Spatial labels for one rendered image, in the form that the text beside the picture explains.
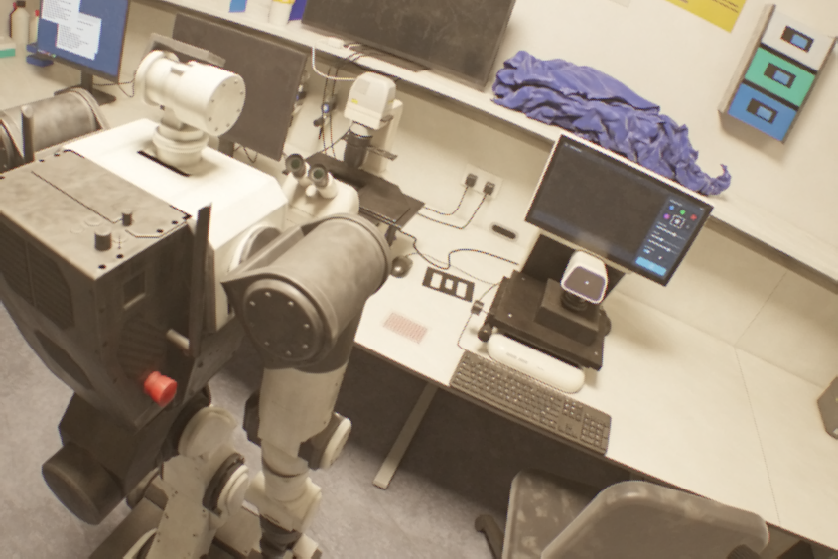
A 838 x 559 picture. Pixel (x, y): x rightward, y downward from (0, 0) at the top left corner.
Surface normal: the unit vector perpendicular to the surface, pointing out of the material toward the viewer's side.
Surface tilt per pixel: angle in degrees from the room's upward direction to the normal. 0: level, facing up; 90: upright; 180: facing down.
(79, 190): 0
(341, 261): 26
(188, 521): 60
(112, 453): 45
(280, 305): 90
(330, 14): 86
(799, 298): 90
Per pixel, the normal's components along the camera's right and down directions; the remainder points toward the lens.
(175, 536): -0.16, -0.08
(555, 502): 0.28, -0.83
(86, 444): -0.05, -0.31
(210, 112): 0.90, 0.40
